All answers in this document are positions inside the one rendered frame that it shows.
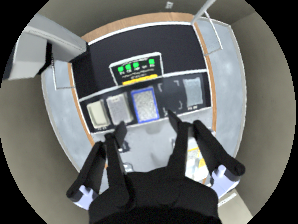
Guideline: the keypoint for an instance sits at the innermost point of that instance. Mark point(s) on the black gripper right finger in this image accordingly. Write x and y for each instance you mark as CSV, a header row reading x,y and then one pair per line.
x,y
225,171

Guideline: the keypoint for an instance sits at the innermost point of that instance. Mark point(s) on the white rectangular reservoir tray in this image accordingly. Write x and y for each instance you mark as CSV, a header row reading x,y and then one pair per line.
x,y
96,112

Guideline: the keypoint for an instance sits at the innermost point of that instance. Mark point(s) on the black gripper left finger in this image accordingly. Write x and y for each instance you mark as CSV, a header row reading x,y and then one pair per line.
x,y
87,185

